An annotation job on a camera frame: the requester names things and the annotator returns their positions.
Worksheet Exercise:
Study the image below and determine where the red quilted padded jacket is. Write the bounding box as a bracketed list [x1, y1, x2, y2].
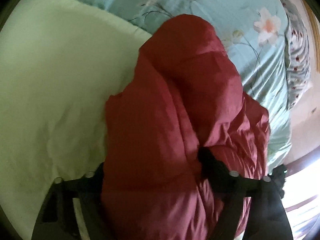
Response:
[101, 15, 270, 239]

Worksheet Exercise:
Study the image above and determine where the grey spotted pillow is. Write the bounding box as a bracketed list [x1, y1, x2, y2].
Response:
[280, 0, 311, 110]

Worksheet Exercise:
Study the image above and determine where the teal floral duvet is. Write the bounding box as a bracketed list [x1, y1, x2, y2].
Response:
[78, 0, 292, 169]

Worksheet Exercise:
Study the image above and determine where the light green bed quilt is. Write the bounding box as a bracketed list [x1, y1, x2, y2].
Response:
[1, 0, 150, 239]

